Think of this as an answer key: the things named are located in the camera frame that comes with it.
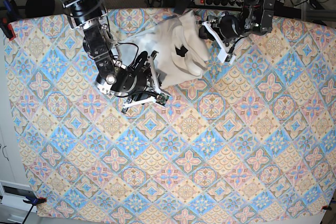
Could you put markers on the white printed T-shirt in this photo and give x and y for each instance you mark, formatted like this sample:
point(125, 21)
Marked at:
point(164, 38)

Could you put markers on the black round stool base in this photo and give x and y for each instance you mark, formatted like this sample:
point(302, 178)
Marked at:
point(39, 8)

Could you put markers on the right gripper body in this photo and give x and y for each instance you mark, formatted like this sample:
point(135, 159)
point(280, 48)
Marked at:
point(141, 75)

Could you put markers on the black orange clamp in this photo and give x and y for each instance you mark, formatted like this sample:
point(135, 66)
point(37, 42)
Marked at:
point(327, 208)
point(33, 201)

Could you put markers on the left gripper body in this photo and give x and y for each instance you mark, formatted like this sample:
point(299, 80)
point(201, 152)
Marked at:
point(215, 24)

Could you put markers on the patterned pastel tablecloth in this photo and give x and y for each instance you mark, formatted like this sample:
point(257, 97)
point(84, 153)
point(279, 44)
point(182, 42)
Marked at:
point(245, 143)

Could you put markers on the white cabinet with handle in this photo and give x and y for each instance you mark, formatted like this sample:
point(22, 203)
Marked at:
point(12, 170)

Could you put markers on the black power strip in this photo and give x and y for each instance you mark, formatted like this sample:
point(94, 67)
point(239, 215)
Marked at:
point(220, 3)

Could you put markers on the black orange clamp left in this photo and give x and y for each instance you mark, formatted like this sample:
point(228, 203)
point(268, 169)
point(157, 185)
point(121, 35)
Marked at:
point(33, 201)

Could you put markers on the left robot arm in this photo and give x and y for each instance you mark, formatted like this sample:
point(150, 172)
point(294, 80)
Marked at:
point(255, 18)

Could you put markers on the black orange clamp right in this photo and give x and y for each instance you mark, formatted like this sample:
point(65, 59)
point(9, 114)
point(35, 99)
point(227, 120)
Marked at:
point(327, 208)

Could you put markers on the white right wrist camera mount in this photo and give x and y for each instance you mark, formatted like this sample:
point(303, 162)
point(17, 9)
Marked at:
point(142, 98)

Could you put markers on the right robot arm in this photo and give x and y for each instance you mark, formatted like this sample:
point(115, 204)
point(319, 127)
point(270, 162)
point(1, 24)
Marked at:
point(99, 44)

